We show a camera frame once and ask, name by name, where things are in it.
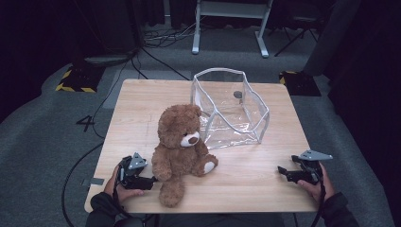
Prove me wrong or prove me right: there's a round stand base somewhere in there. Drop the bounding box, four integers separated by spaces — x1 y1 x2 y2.
82 52 135 66

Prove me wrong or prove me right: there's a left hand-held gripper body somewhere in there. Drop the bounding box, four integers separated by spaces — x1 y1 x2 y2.
117 152 149 190

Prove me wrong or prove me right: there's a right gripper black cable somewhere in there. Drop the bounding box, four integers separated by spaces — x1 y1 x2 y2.
310 172 327 227

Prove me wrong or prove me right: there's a bundle of floor cables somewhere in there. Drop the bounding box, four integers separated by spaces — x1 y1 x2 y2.
143 18 202 49

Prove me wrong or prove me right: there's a grey tape piece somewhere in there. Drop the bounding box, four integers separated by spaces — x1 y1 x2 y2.
80 177 105 187

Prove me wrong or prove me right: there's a brown teddy bear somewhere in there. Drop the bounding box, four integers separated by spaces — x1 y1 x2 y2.
150 103 219 208

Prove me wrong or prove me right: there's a black tripod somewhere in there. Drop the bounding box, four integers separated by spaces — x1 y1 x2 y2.
273 15 320 58

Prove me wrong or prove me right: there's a black floor cable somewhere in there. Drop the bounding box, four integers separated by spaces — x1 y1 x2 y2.
61 46 192 227

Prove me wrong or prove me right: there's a white metal stand frame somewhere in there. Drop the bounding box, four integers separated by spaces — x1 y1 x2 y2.
191 0 274 59

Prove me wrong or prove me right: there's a clear plastic bag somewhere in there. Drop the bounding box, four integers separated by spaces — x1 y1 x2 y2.
190 67 270 150

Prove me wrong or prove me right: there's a person's right hand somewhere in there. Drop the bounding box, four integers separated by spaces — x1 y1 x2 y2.
296 164 336 203

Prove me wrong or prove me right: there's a person's left hand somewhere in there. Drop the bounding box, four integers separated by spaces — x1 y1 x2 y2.
103 164 145 204

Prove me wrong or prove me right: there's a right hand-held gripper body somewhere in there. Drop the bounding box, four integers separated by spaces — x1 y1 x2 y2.
291 149 334 185

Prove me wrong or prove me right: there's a black yellow striped base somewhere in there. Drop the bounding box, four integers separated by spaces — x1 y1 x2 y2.
55 65 107 94
278 70 323 97

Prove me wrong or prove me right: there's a dark grey column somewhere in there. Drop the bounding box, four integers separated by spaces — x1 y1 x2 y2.
303 0 362 77

